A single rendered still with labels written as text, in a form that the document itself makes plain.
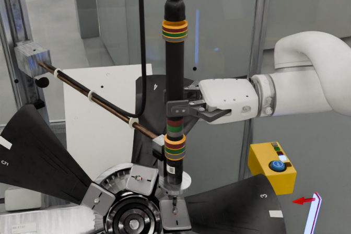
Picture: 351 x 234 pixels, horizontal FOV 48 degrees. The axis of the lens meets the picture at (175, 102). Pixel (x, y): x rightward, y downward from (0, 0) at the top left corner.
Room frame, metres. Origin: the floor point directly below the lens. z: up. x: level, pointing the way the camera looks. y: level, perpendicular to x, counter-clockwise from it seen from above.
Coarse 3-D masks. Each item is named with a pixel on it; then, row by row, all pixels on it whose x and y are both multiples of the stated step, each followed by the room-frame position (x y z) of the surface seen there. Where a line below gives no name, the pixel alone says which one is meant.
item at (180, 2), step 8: (168, 0) 0.64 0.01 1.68; (176, 0) 0.64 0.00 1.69; (168, 8) 0.63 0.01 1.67; (176, 8) 0.63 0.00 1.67; (184, 8) 0.64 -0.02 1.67; (168, 16) 0.63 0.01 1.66; (176, 16) 0.63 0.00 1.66; (184, 16) 0.64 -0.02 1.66; (168, 160) 0.64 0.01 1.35; (176, 160) 0.63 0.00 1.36; (168, 168) 0.64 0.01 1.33; (176, 168) 0.63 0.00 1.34; (168, 176) 0.64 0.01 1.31; (176, 176) 0.63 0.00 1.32; (176, 184) 0.63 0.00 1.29
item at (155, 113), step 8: (136, 80) 0.90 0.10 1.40; (152, 80) 0.88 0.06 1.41; (160, 80) 0.87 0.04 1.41; (184, 80) 0.85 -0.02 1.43; (192, 80) 0.84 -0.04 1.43; (136, 88) 0.88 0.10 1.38; (160, 88) 0.85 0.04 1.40; (136, 96) 0.87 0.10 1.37; (152, 96) 0.85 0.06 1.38; (160, 96) 0.83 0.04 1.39; (136, 104) 0.85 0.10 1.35; (152, 104) 0.83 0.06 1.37; (160, 104) 0.82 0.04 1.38; (136, 112) 0.84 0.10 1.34; (144, 112) 0.82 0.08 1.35; (152, 112) 0.81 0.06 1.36; (160, 112) 0.80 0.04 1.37; (144, 120) 0.81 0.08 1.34; (152, 120) 0.79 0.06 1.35; (160, 120) 0.78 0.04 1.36; (184, 120) 0.76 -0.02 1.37; (192, 120) 0.75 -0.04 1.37; (152, 128) 0.77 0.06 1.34; (160, 128) 0.76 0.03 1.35; (184, 128) 0.74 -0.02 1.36; (136, 136) 0.79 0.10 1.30; (144, 136) 0.77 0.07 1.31; (136, 144) 0.77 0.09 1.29; (144, 144) 0.75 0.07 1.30; (152, 144) 0.74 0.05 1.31; (136, 152) 0.75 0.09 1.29; (144, 152) 0.74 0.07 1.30; (152, 152) 0.72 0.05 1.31; (136, 160) 0.73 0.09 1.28; (144, 160) 0.72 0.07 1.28; (152, 160) 0.71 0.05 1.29
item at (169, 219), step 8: (168, 200) 0.69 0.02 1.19; (160, 208) 0.66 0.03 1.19; (168, 208) 0.66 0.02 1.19; (184, 208) 0.67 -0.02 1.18; (168, 216) 0.64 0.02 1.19; (176, 216) 0.64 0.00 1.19; (184, 216) 0.64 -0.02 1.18; (168, 224) 0.61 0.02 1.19; (176, 224) 0.62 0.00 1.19; (184, 224) 0.62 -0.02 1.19
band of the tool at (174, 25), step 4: (164, 20) 0.66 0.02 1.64; (184, 20) 0.66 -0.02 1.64; (164, 24) 0.64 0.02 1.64; (168, 24) 0.66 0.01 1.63; (172, 24) 0.67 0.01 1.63; (176, 24) 0.67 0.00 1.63; (180, 24) 0.67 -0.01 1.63; (184, 24) 0.66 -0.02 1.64; (172, 28) 0.63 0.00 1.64; (176, 28) 0.63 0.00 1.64; (180, 28) 0.63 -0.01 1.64; (168, 32) 0.63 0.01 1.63; (180, 32) 0.63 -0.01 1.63; (184, 36) 0.63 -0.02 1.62
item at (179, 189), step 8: (160, 136) 0.69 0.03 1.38; (160, 144) 0.66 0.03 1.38; (160, 152) 0.66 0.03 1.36; (160, 160) 0.65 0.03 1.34; (160, 168) 0.66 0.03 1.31; (160, 176) 0.66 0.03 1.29; (184, 176) 0.66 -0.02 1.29; (160, 184) 0.63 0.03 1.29; (168, 184) 0.63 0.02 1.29; (184, 184) 0.63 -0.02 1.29; (168, 192) 0.61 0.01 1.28; (176, 192) 0.61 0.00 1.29; (184, 192) 0.62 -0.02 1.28
